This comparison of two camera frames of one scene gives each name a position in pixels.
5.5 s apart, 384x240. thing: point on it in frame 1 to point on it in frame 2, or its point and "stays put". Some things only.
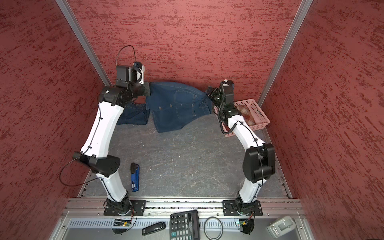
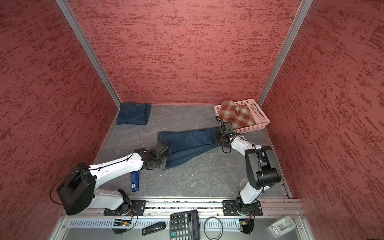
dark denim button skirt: (134, 114) stays put
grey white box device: (281, 226) stays put
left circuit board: (121, 222) stays put
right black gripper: (215, 90) to (217, 140)
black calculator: (185, 226) stays put
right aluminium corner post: (292, 34) stays put
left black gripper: (147, 89) to (162, 165)
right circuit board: (246, 225) stays put
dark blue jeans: (172, 104) to (185, 144)
